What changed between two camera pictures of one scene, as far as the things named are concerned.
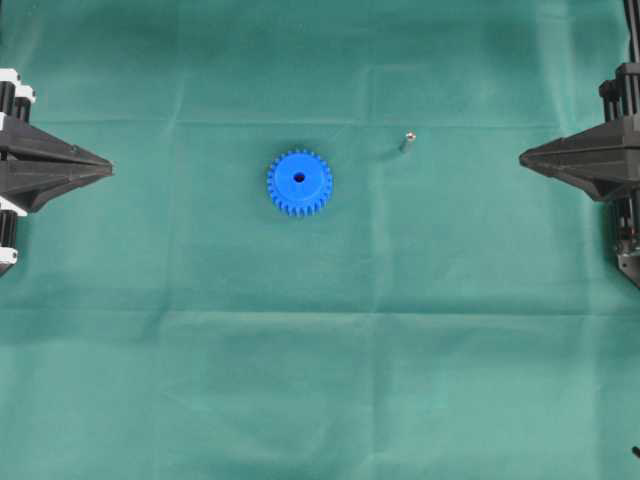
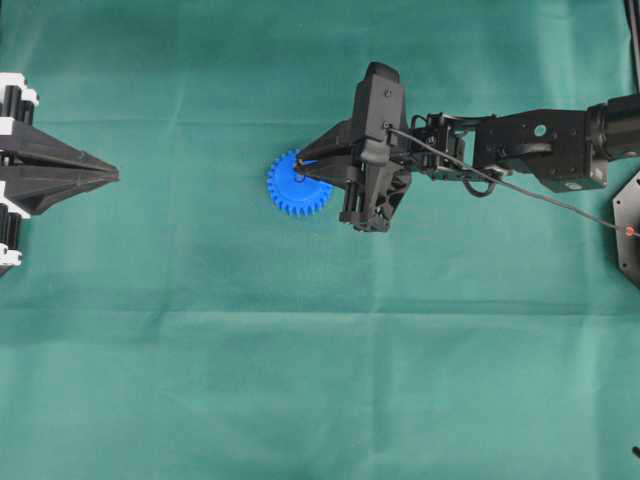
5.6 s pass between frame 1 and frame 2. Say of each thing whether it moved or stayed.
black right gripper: moved
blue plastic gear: stayed
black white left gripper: stayed
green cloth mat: stayed
